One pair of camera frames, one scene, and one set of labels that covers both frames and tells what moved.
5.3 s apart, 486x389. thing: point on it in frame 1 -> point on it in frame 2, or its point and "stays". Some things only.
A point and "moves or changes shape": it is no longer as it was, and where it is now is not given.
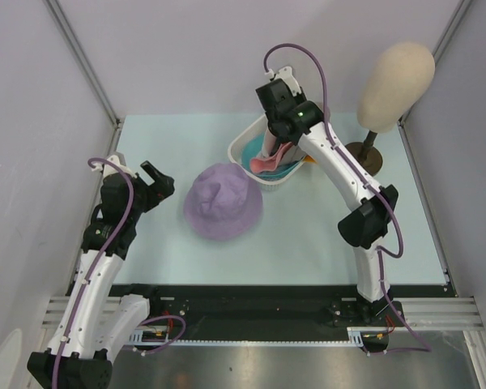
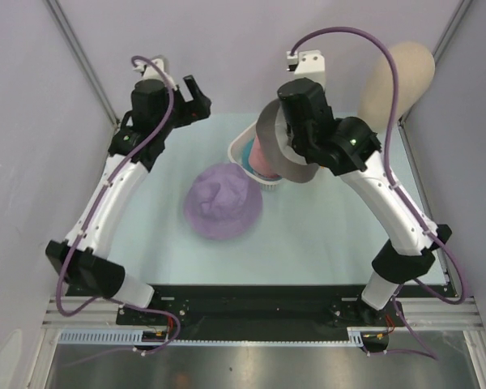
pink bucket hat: (269, 164) moves or changes shape
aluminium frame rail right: (443, 314) stays
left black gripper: (161, 189) -> (195, 110)
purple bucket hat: (223, 203) stays
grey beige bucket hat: (292, 156) moves or changes shape
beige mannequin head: (398, 81) stays
